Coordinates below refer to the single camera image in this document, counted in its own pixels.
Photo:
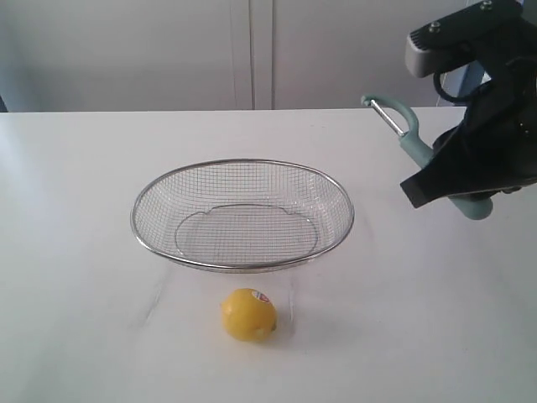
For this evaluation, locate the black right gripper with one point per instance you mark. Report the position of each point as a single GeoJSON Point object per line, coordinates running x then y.
{"type": "Point", "coordinates": [494, 147]}

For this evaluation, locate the teal handled vegetable peeler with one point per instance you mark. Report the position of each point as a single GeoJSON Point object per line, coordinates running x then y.
{"type": "Point", "coordinates": [419, 151]}

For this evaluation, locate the yellow lemon with sticker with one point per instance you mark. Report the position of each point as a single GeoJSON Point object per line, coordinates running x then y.
{"type": "Point", "coordinates": [248, 315]}

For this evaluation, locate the oval metal mesh basket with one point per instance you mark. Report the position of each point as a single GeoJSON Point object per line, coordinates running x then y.
{"type": "Point", "coordinates": [242, 215]}

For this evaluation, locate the white cabinet doors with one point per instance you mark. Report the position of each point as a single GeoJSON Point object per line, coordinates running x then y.
{"type": "Point", "coordinates": [74, 56]}

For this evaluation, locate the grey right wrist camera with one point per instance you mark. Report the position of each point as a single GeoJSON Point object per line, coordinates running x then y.
{"type": "Point", "coordinates": [443, 40]}

